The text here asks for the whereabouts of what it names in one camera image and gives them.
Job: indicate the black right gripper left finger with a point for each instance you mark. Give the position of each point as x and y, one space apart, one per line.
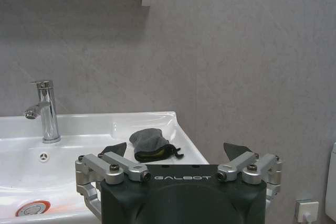
115 165

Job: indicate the chrome faucet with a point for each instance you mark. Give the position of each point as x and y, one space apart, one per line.
46 110

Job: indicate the round drain stopper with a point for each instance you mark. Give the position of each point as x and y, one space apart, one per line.
32 207

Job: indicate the grey folded towel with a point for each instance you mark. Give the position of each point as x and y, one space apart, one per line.
153 145

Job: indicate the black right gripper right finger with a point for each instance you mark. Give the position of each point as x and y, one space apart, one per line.
246 165

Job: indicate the white toilet tank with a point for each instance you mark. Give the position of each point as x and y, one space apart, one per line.
331 179

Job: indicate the white wall socket with plug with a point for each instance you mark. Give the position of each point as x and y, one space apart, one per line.
306 208

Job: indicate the white ceramic washbasin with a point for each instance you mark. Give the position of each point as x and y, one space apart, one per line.
52 161

